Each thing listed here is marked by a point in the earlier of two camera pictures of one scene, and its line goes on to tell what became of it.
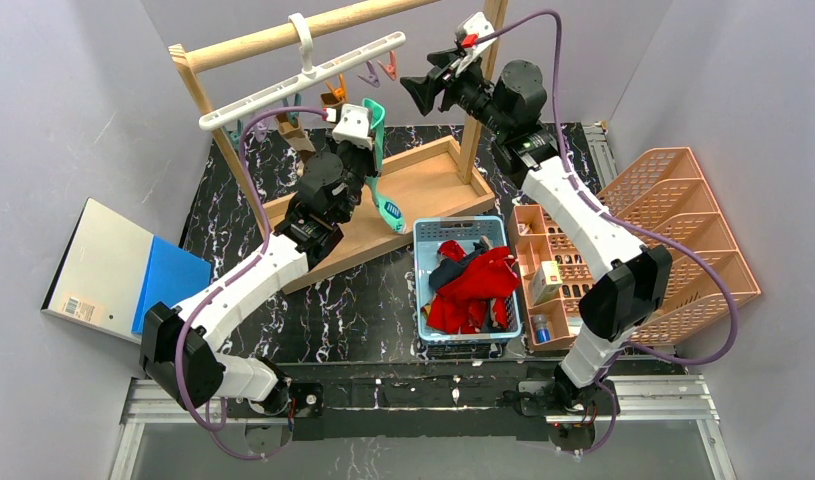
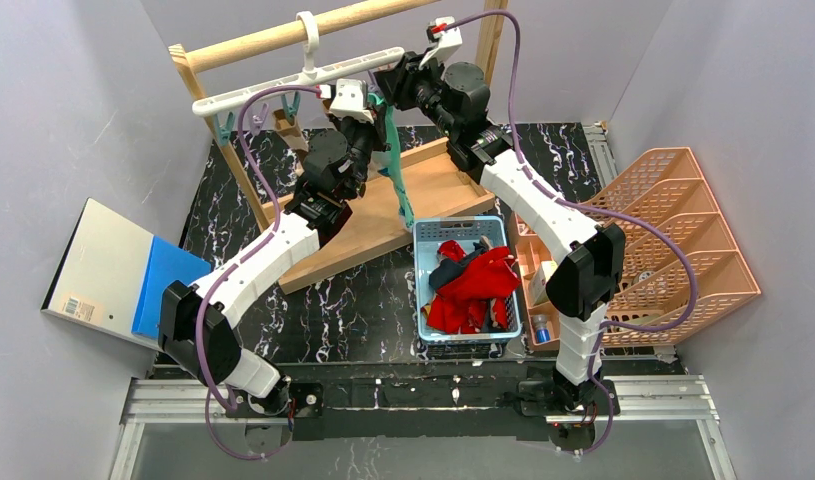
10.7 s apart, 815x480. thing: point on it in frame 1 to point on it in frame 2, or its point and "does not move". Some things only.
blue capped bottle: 542,332 does not move
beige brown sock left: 295,136 does not move
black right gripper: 448,76 to 396,85
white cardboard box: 546,283 does not move
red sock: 486,275 does not move
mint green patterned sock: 387,207 to 405,209
